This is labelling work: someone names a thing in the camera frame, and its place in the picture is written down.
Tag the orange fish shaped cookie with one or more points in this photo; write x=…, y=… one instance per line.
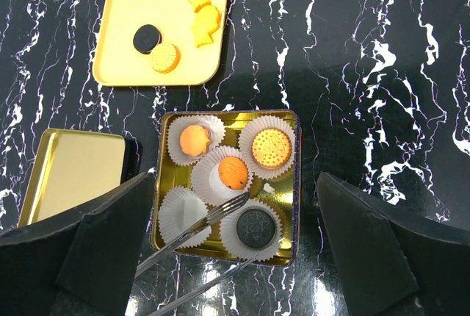
x=195, y=140

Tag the round dotted tan biscuit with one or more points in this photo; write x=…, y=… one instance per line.
x=164, y=57

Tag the orange chocolate chip cookie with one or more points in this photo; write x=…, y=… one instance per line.
x=233, y=173

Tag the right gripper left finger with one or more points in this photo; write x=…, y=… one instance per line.
x=90, y=252

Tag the yellow fish shaped cookie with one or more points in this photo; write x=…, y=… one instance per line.
x=207, y=21

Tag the centre paper cup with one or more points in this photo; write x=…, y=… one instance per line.
x=205, y=179

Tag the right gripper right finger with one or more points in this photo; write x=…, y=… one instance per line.
x=392, y=261

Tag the metal tongs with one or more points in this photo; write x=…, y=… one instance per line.
x=214, y=216

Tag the gold tin lid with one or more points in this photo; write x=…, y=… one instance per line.
x=71, y=167

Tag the black sandwich cookie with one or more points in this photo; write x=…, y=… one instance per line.
x=255, y=228
x=146, y=38

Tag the top left paper cup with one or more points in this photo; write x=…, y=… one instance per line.
x=211, y=122

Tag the bottom left paper cup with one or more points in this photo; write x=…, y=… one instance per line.
x=180, y=209

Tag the bottom right paper cup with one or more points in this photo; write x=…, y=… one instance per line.
x=233, y=244

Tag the paper cup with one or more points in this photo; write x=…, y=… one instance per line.
x=247, y=135
x=180, y=209
x=233, y=244
x=205, y=179
x=211, y=122

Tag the top right paper cup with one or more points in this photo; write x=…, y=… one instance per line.
x=247, y=135

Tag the yellow plastic tray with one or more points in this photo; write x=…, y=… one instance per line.
x=118, y=63

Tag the round tan sandwich biscuit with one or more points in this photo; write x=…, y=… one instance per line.
x=271, y=148

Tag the decorated cookie tin box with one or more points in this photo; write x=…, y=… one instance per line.
x=281, y=193

